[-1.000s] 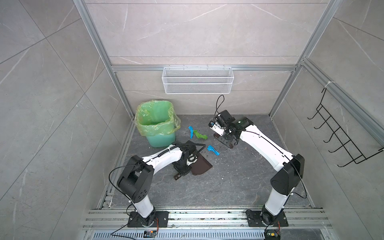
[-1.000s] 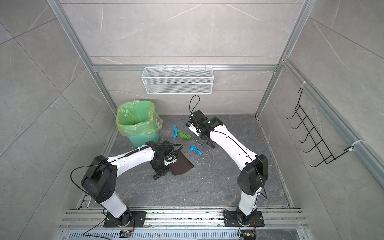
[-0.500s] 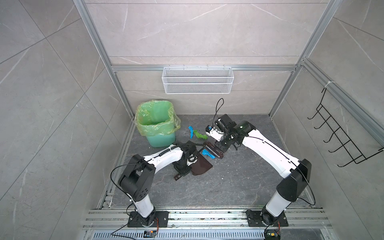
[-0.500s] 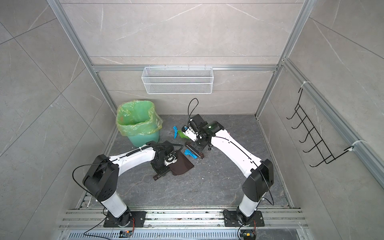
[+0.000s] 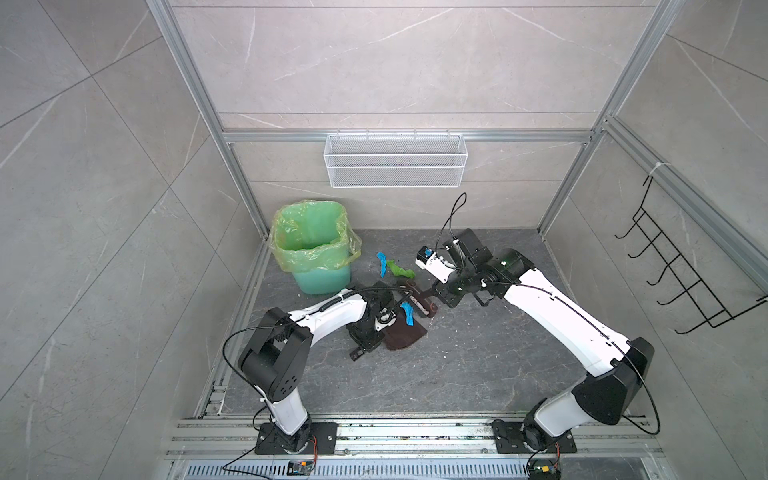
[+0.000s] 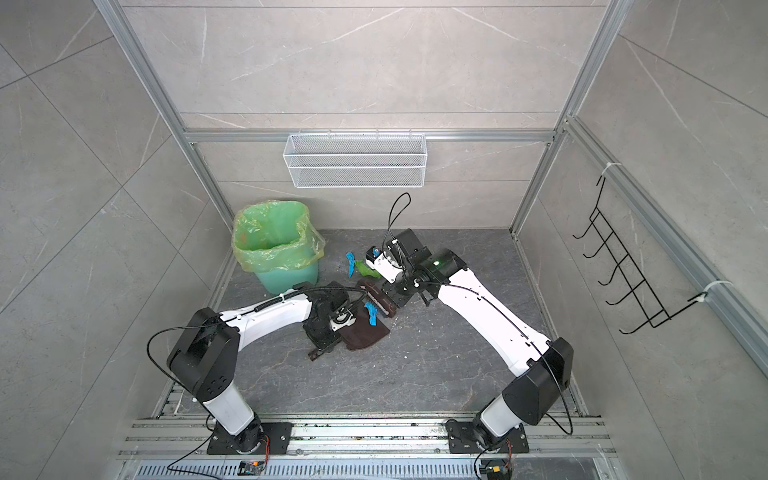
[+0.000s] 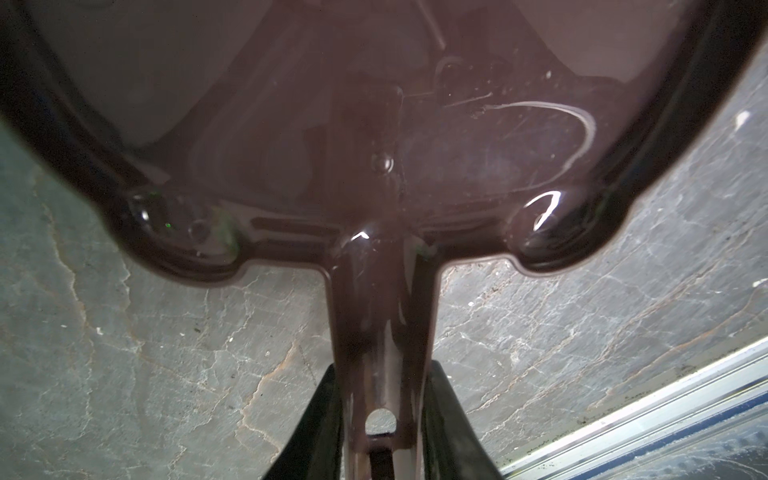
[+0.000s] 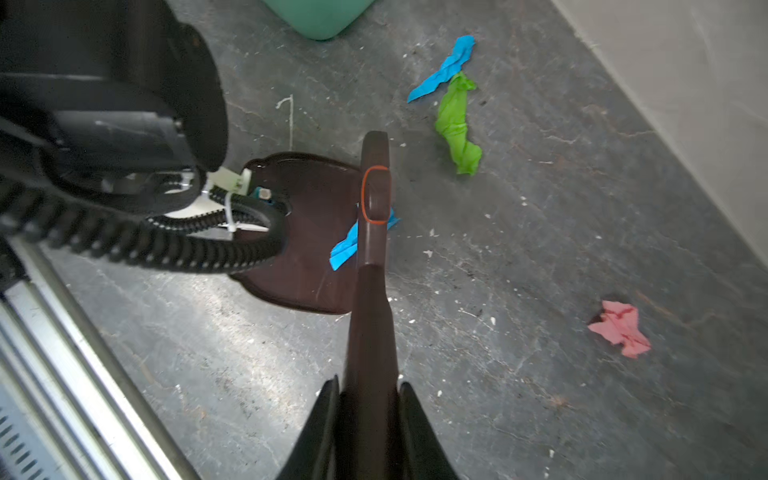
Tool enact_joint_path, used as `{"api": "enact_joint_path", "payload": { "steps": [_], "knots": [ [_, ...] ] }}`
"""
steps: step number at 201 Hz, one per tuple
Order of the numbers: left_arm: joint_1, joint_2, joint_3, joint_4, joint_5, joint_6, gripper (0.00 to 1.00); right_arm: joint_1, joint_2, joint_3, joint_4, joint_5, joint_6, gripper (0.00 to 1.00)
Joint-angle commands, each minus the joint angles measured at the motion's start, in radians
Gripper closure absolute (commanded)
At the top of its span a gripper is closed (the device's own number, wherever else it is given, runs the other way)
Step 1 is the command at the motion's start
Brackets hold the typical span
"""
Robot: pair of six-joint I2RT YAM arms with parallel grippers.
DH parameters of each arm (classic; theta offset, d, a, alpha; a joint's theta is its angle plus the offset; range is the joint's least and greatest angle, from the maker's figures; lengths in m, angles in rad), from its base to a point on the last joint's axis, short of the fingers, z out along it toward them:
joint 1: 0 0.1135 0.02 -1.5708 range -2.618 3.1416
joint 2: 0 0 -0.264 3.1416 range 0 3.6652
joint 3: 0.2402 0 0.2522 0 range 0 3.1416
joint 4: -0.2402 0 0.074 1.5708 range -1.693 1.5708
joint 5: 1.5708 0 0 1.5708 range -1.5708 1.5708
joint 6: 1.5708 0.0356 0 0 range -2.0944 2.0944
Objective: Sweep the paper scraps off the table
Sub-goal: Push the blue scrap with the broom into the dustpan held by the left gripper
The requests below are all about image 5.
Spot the dark brown dustpan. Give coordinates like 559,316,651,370
349,305,427,361

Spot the brown cartoon face brush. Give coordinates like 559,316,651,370
400,279,445,318

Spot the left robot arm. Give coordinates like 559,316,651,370
235,282,402,437

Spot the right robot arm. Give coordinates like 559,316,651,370
416,229,655,451

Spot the blue paper scrap far middle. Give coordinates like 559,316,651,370
401,302,414,326

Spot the blue paper scrap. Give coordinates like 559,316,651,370
401,302,414,326
376,252,388,278

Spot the green plastic trash bin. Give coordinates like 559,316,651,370
272,200,354,296

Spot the lime green paper scrap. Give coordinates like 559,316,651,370
386,260,416,279

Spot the blue paper scrap far left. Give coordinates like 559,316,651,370
376,252,388,278

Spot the yellow-green bin liner bag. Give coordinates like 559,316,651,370
268,199,362,275

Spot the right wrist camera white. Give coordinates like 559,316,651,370
415,246,457,284

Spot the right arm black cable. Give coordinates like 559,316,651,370
434,192,469,250

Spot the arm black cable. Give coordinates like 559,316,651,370
221,285,415,391
434,192,469,250

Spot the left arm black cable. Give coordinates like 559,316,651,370
221,285,415,391

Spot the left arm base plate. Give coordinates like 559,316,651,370
254,422,339,455

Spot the white wire mesh basket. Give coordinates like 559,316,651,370
323,133,468,189

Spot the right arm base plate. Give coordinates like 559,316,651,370
490,419,577,454

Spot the black wire hook rack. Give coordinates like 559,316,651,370
614,175,767,335

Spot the aluminium rail front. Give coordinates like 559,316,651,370
161,414,665,460

